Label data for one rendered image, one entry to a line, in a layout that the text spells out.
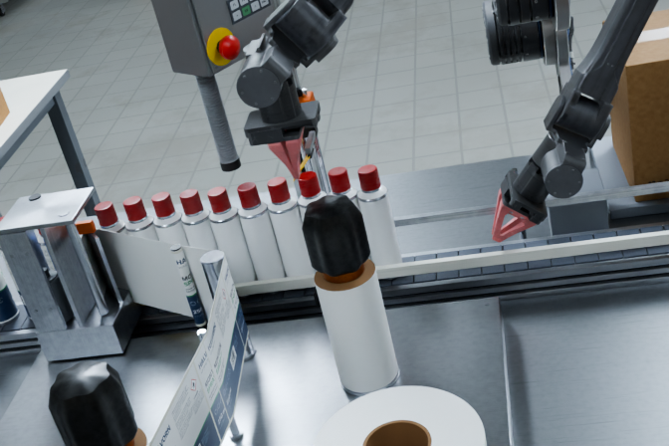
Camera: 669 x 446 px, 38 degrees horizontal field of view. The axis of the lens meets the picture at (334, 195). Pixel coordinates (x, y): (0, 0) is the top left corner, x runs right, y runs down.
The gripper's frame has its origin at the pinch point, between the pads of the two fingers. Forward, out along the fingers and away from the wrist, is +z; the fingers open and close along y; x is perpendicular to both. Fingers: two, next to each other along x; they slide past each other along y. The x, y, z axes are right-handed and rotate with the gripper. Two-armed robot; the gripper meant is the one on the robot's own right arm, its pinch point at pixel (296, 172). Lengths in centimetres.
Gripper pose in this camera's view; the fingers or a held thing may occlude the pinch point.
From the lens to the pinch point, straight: 139.9
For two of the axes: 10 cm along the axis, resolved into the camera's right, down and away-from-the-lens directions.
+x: 0.7, -4.7, 8.8
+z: 2.1, 8.7, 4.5
